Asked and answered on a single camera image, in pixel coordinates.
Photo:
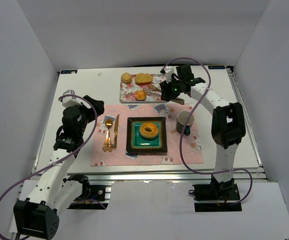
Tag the gold knife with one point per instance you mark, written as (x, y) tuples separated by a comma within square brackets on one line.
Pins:
[(116, 127)]

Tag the steel serving tongs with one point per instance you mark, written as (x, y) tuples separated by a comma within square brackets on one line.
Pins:
[(152, 90)]

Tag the gold fork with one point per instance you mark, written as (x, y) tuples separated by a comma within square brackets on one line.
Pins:
[(107, 144)]

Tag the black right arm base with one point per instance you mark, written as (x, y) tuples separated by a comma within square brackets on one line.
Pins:
[(206, 201)]

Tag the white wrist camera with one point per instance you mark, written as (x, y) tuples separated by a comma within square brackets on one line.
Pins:
[(69, 100), (167, 71)]

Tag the pink bunny placemat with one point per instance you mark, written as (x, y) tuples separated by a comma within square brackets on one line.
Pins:
[(191, 147)]

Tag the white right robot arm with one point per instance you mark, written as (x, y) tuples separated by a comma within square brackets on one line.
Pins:
[(228, 123)]

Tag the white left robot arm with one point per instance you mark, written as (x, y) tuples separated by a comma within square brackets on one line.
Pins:
[(38, 215)]

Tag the floral serving tray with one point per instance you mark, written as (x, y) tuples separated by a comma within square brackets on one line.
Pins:
[(127, 91)]

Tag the green ceramic mug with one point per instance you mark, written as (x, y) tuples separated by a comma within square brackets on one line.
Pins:
[(182, 121)]

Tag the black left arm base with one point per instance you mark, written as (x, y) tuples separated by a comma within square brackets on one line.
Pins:
[(90, 196)]

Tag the round pale bun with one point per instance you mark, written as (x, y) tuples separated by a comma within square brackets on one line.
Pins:
[(126, 78)]

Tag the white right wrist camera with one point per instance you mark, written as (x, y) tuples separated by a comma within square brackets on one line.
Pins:
[(167, 71)]

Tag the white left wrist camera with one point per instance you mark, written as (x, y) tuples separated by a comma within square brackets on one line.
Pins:
[(69, 100)]

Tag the corner label sticker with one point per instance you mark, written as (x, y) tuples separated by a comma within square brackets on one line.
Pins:
[(216, 67), (68, 71)]

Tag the right corner label sticker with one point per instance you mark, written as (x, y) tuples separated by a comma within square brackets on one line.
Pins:
[(216, 67)]

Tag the orange ring doughnut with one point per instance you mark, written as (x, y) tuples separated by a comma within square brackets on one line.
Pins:
[(149, 130)]

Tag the left corner label sticker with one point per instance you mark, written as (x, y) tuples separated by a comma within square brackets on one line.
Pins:
[(68, 71)]

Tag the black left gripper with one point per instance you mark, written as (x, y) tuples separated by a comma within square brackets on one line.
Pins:
[(94, 107)]

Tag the teal square plate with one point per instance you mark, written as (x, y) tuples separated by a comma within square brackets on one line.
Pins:
[(138, 144)]

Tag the seeded bread slice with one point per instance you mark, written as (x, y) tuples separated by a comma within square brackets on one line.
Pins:
[(143, 79)]

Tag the small golden bun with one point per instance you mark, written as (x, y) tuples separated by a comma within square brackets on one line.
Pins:
[(140, 95)]

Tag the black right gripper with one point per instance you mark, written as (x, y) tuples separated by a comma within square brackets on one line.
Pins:
[(166, 90)]

